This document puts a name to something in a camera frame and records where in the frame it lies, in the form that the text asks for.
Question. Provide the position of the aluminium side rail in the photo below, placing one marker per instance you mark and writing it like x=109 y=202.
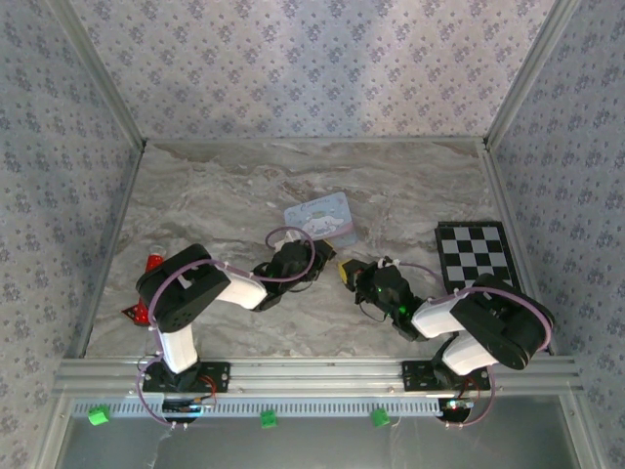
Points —
x=508 y=215
x=119 y=215

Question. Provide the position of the grey metal sheet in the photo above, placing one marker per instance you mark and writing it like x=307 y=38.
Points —
x=317 y=449

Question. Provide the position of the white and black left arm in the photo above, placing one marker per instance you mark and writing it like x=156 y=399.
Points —
x=180 y=312

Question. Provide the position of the black and grey checkerboard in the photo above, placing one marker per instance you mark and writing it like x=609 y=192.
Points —
x=476 y=254

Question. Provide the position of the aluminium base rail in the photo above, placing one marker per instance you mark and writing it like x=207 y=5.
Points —
x=317 y=376

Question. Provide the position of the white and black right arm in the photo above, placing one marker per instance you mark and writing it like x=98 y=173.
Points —
x=503 y=332

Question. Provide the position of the small circuit board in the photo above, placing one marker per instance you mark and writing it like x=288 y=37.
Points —
x=456 y=404
x=188 y=408

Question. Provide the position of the green plastic block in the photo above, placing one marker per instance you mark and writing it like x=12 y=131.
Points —
x=99 y=415
x=379 y=417
x=267 y=418

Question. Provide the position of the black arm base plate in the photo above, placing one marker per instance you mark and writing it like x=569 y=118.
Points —
x=415 y=376
x=215 y=376

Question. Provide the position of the aluminium corner post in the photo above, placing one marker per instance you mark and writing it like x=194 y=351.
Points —
x=97 y=73
x=532 y=73

